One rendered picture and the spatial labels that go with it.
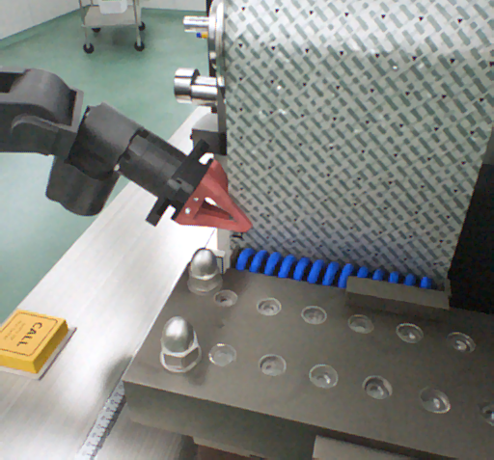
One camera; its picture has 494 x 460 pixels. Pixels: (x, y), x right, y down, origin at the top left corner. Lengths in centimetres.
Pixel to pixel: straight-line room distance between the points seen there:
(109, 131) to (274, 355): 27
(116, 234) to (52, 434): 35
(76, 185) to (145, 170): 9
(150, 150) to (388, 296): 28
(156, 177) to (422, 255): 28
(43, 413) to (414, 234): 44
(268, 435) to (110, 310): 33
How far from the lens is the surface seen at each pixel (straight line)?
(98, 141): 52
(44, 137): 50
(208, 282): 49
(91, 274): 75
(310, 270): 53
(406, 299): 49
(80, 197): 57
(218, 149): 58
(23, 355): 64
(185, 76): 58
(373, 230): 51
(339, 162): 48
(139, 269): 74
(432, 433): 43
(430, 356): 48
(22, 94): 51
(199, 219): 53
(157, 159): 51
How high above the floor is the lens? 138
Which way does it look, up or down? 34 degrees down
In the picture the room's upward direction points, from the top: straight up
